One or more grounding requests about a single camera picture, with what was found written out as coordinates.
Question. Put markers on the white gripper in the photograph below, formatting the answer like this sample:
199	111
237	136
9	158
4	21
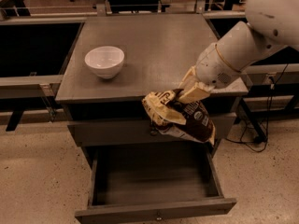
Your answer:
213	67

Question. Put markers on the brown chip bag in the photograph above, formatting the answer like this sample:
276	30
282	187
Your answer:
188	121

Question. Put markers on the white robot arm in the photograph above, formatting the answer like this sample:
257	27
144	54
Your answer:
269	27

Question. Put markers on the round top drawer knob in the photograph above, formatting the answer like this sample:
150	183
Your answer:
153	132

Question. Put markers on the grey wooden drawer cabinet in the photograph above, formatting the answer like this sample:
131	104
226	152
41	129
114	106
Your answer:
159	49

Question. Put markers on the open middle drawer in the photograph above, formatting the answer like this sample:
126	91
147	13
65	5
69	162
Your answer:
138	182

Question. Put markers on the closed top drawer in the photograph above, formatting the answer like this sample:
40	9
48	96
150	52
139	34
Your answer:
104	132

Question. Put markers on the white ceramic bowl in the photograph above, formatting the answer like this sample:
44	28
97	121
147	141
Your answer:
105	62

